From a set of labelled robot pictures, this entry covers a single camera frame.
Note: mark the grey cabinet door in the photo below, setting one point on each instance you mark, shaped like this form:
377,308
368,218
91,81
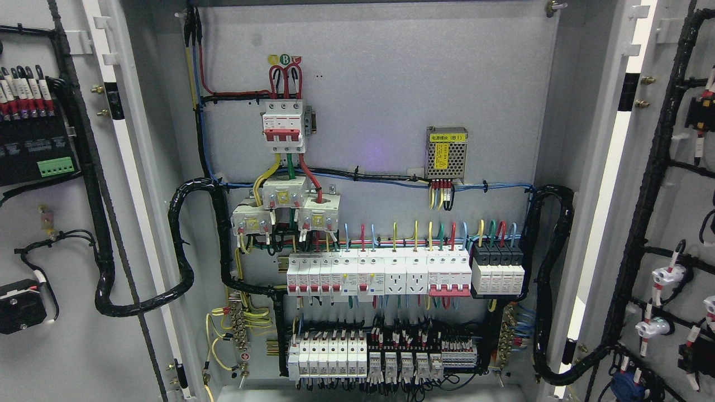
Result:
83,355
623,274

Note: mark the white lower breaker row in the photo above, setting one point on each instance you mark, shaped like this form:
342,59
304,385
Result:
332,354

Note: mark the white red main breaker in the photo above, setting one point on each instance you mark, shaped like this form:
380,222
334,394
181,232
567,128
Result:
286,124

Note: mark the black white surge protector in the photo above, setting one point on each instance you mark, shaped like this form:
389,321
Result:
497,272

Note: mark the white breaker row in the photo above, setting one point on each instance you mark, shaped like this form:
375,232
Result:
332,354
339,275

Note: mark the red handled circuit breaker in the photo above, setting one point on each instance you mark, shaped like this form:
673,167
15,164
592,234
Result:
449,273

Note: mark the metal mesh power supply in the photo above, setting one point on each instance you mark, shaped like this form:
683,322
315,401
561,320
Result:
446,152

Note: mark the white upper breaker row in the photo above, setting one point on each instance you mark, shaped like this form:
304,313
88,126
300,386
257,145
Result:
339,275

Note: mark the black digital power meter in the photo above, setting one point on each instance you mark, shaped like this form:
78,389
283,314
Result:
35,148

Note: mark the row of small relays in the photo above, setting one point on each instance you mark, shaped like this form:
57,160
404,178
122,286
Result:
404,368

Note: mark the white current transformers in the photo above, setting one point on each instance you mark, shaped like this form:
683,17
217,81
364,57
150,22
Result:
286,200

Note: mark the white rotary selector switch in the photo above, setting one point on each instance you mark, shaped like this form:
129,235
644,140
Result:
21,306

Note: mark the white din rail sockets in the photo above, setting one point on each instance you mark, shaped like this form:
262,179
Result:
405,272

